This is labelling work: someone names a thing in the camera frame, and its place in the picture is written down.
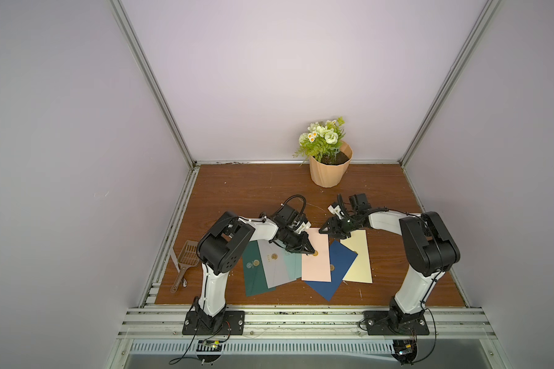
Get mint green envelope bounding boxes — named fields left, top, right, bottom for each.
left=284, top=252, right=302, bottom=281

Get pink envelope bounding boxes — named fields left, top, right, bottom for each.
left=302, top=228, right=331, bottom=282

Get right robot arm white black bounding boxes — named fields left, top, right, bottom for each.
left=319, top=194, right=460, bottom=336

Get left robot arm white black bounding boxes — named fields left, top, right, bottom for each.
left=194, top=211, right=315, bottom=332

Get grey envelope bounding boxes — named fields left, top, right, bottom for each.
left=258, top=240, right=291, bottom=288

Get navy blue envelope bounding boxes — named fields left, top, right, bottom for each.
left=306, top=241, right=358, bottom=301

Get cream yellow envelope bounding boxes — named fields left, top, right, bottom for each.
left=340, top=230, right=372, bottom=284

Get dark green envelope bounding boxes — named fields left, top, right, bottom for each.
left=243, top=241, right=274, bottom=297

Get artificial green flower plant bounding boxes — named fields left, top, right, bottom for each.
left=294, top=117, right=346, bottom=165

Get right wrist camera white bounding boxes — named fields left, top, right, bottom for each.
left=327, top=192, right=372, bottom=218

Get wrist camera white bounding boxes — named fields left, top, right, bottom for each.
left=327, top=192, right=372, bottom=218
left=269, top=204, right=311, bottom=234

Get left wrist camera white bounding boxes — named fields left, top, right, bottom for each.
left=269, top=204, right=311, bottom=234

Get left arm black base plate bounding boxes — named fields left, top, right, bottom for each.
left=182, top=310, right=246, bottom=336

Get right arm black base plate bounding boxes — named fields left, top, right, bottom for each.
left=360, top=311, right=430, bottom=336

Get aluminium rail frame front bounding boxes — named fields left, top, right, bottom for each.
left=117, top=305, right=496, bottom=339

